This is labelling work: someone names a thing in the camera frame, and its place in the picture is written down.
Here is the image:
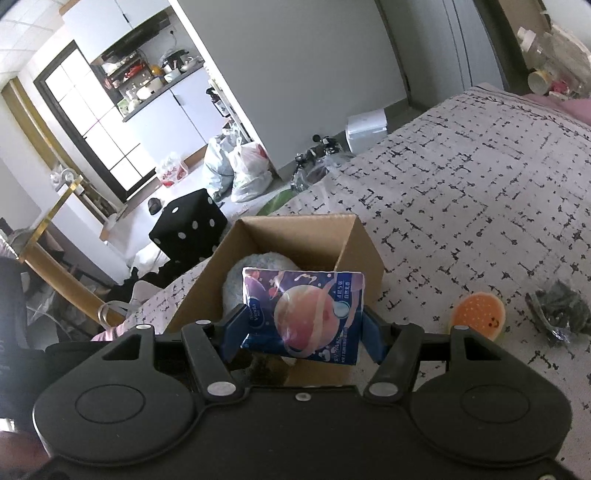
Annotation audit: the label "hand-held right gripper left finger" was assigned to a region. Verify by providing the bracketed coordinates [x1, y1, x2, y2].
[98, 305, 252, 402]

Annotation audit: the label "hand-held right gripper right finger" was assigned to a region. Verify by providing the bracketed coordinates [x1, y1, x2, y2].
[362, 310, 514, 401]

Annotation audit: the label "blue plush toy pink ears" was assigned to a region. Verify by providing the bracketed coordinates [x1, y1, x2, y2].
[223, 251, 302, 324]

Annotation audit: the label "blue peach-print tissue packet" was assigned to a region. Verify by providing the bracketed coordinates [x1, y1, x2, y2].
[240, 266, 366, 367]

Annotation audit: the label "brown cardboard box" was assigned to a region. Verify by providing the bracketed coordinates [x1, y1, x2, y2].
[164, 214, 385, 388]

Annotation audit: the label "wooden table gold edge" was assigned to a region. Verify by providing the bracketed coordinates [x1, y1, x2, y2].
[22, 179, 126, 325]

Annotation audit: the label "pink cloth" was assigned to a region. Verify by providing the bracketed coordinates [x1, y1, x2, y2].
[89, 318, 140, 343]

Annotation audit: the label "dark clothes on floor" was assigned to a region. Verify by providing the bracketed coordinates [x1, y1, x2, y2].
[113, 260, 177, 302]

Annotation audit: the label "orange round smiley plush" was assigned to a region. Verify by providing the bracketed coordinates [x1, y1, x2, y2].
[450, 295, 507, 343]

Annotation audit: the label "black white-dotted cube stool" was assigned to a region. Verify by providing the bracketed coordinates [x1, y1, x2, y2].
[148, 188, 228, 269]

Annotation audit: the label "green flat item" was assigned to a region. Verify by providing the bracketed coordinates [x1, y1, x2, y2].
[258, 191, 294, 216]

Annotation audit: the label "white black-patterned bedspread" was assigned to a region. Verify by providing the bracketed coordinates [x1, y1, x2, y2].
[143, 83, 591, 462]

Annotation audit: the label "white red plastic bag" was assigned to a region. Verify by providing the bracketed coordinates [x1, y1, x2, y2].
[229, 141, 274, 204]

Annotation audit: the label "pale blue plastic bag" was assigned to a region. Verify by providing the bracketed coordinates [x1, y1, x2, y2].
[202, 136, 236, 202]

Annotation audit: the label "small red white bag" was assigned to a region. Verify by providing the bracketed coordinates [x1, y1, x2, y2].
[156, 154, 189, 188]

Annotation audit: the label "black item in clear bag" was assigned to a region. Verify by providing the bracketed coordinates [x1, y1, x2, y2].
[525, 279, 591, 348]

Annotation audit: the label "black tripod set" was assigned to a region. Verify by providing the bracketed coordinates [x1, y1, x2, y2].
[293, 134, 343, 191]

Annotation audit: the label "white box appliance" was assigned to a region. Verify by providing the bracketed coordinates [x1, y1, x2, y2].
[346, 109, 390, 152]

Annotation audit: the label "white kitchen cabinet counter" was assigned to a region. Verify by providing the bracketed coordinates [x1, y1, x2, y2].
[121, 62, 232, 164]

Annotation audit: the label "black framed glass door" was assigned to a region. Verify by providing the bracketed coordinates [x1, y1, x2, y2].
[34, 40, 156, 202]

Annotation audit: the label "pink bed sheet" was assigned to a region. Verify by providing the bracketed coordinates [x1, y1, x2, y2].
[525, 91, 591, 124]

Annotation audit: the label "paper cup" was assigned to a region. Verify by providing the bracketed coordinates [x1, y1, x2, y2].
[527, 69, 558, 96]

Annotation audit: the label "brown folded board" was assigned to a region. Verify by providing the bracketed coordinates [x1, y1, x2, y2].
[475, 0, 555, 89]

